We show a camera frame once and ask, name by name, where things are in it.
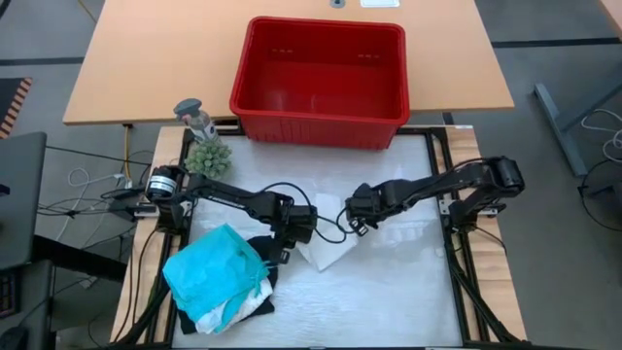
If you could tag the grey spray bottle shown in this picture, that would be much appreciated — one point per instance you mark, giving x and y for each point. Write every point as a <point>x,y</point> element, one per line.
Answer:
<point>199,119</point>

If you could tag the white card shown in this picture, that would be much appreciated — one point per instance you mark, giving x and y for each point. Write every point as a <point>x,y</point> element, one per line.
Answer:
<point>379,3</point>

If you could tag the thin white garment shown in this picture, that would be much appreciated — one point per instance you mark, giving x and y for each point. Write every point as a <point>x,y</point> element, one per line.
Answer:
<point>328,253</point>

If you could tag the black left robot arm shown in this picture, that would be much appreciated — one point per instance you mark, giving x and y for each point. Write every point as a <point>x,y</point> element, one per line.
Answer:
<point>218,197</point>

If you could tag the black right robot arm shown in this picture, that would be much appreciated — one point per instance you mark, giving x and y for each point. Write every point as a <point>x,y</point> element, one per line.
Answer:
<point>461,180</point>

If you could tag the black t-shirt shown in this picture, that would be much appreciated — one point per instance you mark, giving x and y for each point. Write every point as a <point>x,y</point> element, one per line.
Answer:
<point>265,245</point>

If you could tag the grey metal desk leg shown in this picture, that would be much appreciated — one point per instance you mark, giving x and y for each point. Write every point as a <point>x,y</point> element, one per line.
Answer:
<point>554,126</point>

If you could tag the teal garment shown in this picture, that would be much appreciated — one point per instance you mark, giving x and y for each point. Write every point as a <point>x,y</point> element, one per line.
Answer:
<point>214,272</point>

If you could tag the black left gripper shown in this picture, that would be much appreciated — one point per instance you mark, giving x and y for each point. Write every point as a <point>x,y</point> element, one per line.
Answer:
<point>296,223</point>

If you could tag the red plastic laundry bin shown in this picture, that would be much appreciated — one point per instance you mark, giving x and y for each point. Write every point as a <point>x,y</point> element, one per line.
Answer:
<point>291,58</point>

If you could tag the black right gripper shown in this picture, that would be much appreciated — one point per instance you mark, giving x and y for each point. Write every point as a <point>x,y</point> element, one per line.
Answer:
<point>369,204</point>

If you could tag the hazard striped floor mat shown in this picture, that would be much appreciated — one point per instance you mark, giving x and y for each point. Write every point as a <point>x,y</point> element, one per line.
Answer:
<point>14,104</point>

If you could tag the black aluminium table frame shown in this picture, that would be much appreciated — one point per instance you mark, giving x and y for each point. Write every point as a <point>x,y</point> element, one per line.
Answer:
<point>459,301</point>

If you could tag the wooden desk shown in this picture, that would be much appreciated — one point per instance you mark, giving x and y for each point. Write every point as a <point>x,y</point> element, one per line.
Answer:
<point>614,12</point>
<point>146,58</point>

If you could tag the black keyboard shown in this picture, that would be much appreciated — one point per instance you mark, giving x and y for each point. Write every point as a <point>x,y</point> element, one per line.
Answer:
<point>7,291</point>

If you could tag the white lace garment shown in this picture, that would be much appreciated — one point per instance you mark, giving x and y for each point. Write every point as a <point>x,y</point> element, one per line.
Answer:
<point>248,304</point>

